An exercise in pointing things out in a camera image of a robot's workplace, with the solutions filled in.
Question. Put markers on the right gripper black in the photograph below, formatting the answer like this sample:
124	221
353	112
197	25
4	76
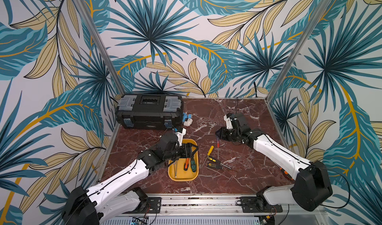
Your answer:
225	133

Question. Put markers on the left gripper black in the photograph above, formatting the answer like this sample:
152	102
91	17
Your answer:
187	150

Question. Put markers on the green black handle screwdriver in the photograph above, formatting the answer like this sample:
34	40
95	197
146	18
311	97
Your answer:
193	165

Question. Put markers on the long yellow black screwdriver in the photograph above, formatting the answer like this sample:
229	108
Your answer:
208	155

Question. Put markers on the orange slim screwdriver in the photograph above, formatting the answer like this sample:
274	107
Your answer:
285	174

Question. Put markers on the orange black handle screwdriver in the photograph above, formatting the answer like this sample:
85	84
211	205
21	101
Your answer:
187	164

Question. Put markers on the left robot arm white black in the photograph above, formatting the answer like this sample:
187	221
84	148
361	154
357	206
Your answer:
106	200

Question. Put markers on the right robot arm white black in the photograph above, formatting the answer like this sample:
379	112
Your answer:
311	185

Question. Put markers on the yellow dotted black screwdriver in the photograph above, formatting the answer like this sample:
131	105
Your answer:
214	166

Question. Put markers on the yellow plastic tray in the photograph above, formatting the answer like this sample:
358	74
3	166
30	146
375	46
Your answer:
184	176

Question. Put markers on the white blue plug adapter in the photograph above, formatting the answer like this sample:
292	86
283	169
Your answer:
187	119

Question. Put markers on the black plastic toolbox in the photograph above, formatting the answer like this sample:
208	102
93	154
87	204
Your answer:
150	111

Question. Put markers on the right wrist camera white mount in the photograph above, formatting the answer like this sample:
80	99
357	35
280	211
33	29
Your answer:
228	122

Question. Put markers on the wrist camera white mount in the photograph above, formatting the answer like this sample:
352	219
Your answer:
228	122
180	133

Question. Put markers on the yellow black handle screwdriver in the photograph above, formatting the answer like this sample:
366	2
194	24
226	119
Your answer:
213	160

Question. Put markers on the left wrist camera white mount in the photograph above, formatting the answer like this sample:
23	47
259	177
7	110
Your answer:
180	133

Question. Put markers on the aluminium front rail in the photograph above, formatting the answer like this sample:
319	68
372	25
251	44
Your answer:
217	209

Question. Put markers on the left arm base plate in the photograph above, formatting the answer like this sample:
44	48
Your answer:
151	205

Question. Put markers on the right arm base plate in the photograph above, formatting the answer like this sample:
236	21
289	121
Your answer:
257	205

